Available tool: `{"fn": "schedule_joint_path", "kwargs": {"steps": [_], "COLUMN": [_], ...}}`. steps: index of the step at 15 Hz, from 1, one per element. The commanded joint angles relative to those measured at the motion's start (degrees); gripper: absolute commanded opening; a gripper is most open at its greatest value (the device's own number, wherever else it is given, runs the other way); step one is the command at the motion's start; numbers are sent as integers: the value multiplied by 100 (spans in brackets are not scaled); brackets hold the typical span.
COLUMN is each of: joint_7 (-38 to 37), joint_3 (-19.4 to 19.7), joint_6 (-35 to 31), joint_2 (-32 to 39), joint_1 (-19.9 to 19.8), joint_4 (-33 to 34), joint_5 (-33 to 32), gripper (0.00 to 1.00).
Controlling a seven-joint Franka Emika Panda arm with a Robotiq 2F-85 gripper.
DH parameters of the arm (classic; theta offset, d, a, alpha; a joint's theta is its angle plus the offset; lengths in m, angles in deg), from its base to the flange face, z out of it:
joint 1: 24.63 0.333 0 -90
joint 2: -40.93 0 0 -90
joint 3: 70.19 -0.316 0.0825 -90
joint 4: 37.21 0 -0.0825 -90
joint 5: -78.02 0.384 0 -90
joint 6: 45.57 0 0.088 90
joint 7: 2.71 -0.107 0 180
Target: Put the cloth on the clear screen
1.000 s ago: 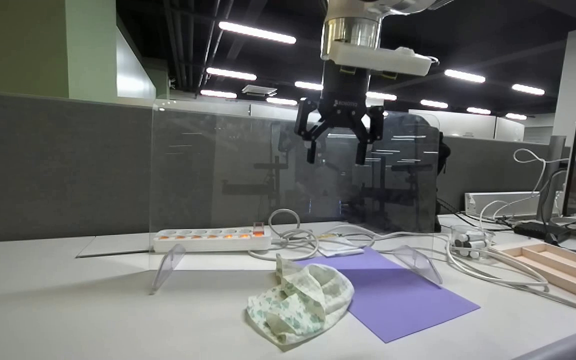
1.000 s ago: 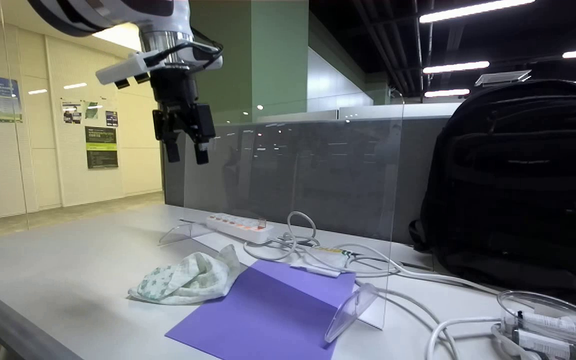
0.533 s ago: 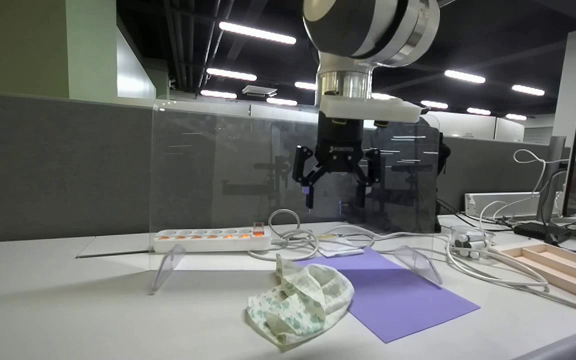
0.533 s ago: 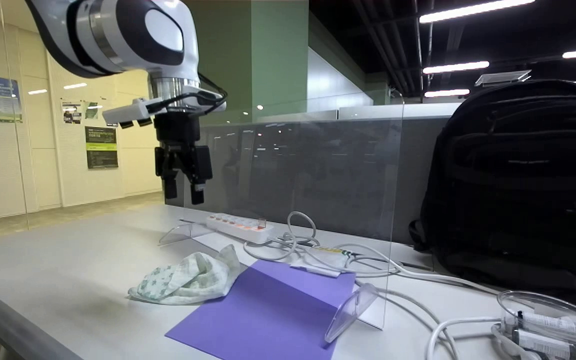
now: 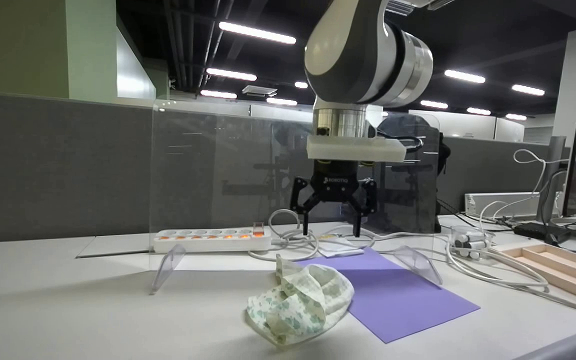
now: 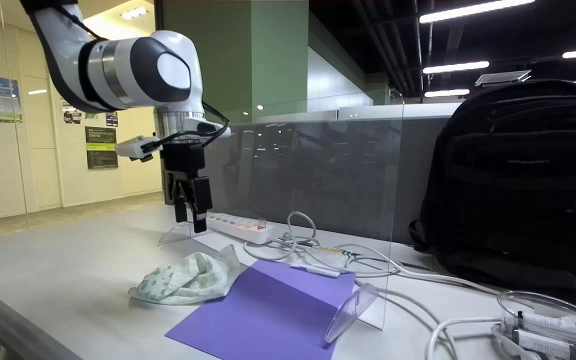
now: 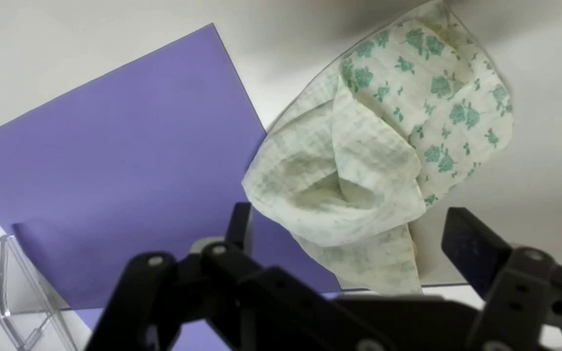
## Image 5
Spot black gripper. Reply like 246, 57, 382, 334
291, 158, 378, 241

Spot pale green patterned cloth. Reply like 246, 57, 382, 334
242, 252, 357, 350

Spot clear acrylic screen panel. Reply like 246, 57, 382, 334
148, 99, 446, 252

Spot clear acrylic screen foot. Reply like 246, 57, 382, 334
148, 242, 189, 298
390, 244, 444, 289

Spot white paper sheet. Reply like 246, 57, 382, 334
313, 238, 353, 260

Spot purple paper sheet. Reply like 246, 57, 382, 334
299, 249, 483, 346

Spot white power strip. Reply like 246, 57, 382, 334
150, 226, 273, 256

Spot grey ceiling mounted unit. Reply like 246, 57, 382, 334
240, 83, 280, 100

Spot white plug adapter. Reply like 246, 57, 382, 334
455, 230, 492, 249
452, 242, 488, 263

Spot white rectangular box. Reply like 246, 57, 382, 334
462, 190, 545, 220

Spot black monitor base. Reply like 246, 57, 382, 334
512, 220, 573, 249

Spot grey monitor stand pole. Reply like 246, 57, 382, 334
538, 135, 569, 224

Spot grey desk partition panel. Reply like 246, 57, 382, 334
0, 89, 560, 246

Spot green building column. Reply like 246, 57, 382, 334
0, 0, 118, 104

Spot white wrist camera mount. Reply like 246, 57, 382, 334
306, 135, 418, 166

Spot white power strip cable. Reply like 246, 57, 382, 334
246, 206, 370, 265

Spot white charger cable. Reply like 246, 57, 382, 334
442, 237, 552, 295
367, 229, 505, 287

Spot white monitor cable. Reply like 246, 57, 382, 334
510, 146, 569, 224

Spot light wooden frame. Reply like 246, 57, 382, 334
499, 242, 576, 312

